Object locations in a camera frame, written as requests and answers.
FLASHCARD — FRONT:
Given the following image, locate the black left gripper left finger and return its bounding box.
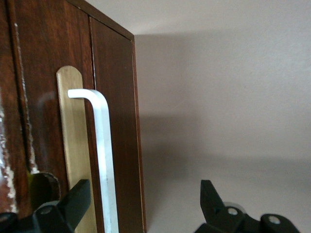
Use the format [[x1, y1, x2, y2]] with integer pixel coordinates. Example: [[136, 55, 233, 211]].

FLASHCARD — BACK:
[[0, 179, 92, 233]]

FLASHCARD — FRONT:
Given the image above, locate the dark brown wooden cabinet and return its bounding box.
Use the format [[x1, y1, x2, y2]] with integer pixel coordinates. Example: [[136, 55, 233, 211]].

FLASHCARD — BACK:
[[0, 0, 148, 233]]

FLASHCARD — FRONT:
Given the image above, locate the yellow block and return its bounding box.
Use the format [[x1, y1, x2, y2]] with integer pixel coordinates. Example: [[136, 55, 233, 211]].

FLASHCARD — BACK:
[[28, 172, 53, 207]]

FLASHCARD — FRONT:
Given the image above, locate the brown table cover sheet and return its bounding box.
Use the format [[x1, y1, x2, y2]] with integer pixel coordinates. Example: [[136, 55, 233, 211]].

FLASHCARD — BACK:
[[82, 0, 311, 233]]

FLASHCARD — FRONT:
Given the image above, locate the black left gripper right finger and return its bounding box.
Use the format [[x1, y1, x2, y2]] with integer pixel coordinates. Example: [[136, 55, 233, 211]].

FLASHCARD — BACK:
[[194, 179, 299, 233]]

